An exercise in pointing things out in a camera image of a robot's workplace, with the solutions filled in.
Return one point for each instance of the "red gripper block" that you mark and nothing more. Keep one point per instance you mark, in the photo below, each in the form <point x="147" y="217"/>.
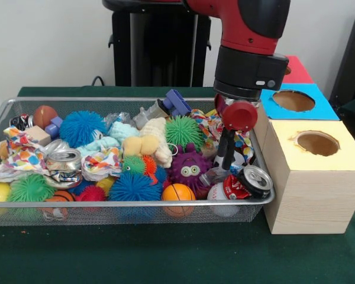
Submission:
<point x="239" y="116"/>

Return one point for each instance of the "black white soccer ball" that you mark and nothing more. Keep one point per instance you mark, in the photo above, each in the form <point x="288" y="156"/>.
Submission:
<point x="216" y="162"/>

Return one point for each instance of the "crushed clear plastic bottle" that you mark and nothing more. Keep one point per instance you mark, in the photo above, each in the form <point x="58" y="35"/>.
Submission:
<point x="214" y="176"/>

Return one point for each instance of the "colourful paper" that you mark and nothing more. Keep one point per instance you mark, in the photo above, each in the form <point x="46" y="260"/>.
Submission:
<point x="210" y="125"/>

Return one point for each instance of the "crushed red black can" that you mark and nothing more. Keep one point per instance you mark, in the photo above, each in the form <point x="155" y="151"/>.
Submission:
<point x="254" y="180"/>

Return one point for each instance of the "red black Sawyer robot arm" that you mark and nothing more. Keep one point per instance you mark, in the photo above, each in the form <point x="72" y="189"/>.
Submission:
<point x="245" y="26"/>

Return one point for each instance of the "wooden box with three holes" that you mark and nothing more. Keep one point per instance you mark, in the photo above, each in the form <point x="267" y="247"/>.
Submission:
<point x="310" y="192"/>

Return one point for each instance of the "purple spiky monster toy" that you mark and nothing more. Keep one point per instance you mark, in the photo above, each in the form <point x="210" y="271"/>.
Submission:
<point x="189" y="161"/>

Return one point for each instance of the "white foam baseball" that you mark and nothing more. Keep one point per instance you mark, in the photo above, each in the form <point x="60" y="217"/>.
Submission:
<point x="217" y="192"/>

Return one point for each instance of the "green spiky rubber ball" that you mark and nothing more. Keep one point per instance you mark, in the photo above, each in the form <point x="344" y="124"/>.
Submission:
<point x="183" y="131"/>

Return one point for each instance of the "orange foam basketball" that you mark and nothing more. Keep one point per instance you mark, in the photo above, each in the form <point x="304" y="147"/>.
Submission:
<point x="179" y="193"/>

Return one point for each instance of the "blue spiky rubber ball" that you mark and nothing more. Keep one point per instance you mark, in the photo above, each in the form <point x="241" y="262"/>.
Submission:
<point x="83" y="128"/>

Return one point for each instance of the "black chair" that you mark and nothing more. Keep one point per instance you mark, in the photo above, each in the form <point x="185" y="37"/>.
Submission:
<point x="352" y="59"/>

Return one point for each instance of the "crushed silver can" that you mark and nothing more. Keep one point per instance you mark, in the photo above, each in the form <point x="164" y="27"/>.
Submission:
<point x="63" y="159"/>

